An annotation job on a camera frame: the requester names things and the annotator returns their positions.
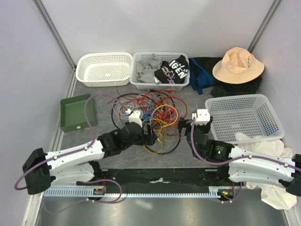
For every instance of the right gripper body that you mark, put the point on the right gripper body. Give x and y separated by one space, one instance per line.
185 123

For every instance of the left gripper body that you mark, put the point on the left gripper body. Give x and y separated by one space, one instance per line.
143 139

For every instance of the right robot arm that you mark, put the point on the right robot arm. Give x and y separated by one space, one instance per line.
243 165

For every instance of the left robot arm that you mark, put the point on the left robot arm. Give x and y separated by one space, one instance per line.
43 169

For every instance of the white tape scrap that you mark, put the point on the white tape scrap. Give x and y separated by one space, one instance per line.
160 180

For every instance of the black garment under hat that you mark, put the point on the black garment under hat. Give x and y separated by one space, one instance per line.
222 89

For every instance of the right white large basket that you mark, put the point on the right white large basket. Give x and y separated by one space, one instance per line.
244 119

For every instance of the black printed t-shirt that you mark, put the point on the black printed t-shirt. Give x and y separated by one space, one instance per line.
174 72

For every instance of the blue black garment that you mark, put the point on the blue black garment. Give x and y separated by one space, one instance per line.
201 72

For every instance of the grey cloth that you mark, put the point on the grey cloth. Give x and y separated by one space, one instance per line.
145 71

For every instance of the middle white clothes basket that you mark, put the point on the middle white clothes basket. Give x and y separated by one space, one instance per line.
144 57

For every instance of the green plastic tray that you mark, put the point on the green plastic tray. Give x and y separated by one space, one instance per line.
72 113

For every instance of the left white empty basket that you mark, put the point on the left white empty basket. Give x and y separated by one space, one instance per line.
104 69

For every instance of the peach bucket hat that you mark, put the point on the peach bucket hat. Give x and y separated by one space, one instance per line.
238 66

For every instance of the white cloth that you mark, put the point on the white cloth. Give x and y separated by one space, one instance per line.
274 196

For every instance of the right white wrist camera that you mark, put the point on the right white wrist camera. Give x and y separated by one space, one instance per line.
201 117

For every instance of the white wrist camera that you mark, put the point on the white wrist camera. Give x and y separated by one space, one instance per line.
136 117
201 117

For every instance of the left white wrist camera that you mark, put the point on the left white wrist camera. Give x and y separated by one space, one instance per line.
136 117

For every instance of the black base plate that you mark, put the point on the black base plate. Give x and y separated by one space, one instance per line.
182 180

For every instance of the slotted cable duct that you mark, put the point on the slotted cable duct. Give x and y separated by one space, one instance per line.
92 193

